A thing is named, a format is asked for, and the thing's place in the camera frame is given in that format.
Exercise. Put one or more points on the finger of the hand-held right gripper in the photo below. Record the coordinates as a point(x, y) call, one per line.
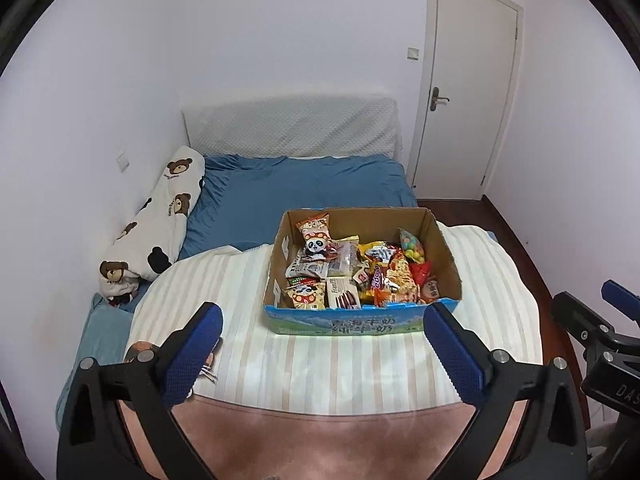
point(580, 317)
point(621, 298)

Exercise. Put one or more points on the panda print snack packet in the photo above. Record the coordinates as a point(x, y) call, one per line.
point(316, 246)
point(305, 297)

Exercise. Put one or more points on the striped white blanket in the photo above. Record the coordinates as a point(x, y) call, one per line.
point(350, 365)

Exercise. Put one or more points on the clear biscuit packet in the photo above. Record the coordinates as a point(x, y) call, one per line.
point(344, 259)

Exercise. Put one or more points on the orange mushroom print packet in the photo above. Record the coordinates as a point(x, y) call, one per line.
point(315, 227)

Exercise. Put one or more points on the white padded headboard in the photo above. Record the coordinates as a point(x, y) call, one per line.
point(290, 125)

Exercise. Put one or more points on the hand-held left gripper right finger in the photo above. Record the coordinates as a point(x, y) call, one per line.
point(457, 355)

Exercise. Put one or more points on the white light switch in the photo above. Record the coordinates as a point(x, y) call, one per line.
point(413, 53)

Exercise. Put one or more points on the cardboard box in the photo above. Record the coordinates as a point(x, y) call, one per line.
point(350, 322)

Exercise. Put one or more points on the light blue blanket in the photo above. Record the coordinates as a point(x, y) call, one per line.
point(100, 330)

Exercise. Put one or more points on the white door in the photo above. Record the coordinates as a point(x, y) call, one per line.
point(470, 85)

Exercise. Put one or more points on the orange snack packet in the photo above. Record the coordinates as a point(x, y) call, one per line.
point(431, 291)

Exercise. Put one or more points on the plain red snack packet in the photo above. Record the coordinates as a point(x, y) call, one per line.
point(422, 272)

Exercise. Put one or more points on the colourful candy bag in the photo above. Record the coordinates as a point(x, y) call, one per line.
point(412, 249)

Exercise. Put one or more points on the bear print pillow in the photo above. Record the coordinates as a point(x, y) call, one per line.
point(165, 205)

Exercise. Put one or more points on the blue bed sheet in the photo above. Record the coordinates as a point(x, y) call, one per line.
point(300, 180)

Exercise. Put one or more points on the chocolate cookie packet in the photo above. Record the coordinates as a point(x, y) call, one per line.
point(342, 292)

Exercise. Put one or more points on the yellow instant noodle packet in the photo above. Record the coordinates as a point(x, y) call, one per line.
point(397, 272)

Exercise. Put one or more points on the white snack packet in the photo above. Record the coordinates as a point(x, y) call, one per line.
point(304, 265)

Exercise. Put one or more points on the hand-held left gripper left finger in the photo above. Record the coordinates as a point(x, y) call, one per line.
point(192, 355)

